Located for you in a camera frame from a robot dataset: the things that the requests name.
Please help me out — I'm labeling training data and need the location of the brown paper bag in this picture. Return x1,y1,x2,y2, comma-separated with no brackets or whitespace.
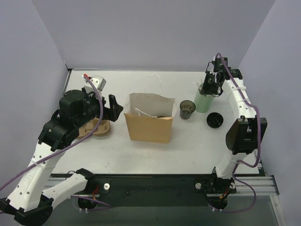
123,90,177,144

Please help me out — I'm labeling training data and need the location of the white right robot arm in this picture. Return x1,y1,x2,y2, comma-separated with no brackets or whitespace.
199,53,268,192

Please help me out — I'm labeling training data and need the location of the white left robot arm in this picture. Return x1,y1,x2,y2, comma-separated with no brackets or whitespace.
0,89,123,226

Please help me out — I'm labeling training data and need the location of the brown pulp cup carrier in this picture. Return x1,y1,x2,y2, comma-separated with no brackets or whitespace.
78,118,111,138

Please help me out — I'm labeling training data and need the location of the green plastic straw holder cup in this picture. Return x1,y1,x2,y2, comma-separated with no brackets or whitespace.
193,90,214,113

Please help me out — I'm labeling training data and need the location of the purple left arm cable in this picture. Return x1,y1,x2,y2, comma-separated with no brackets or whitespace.
0,77,113,215

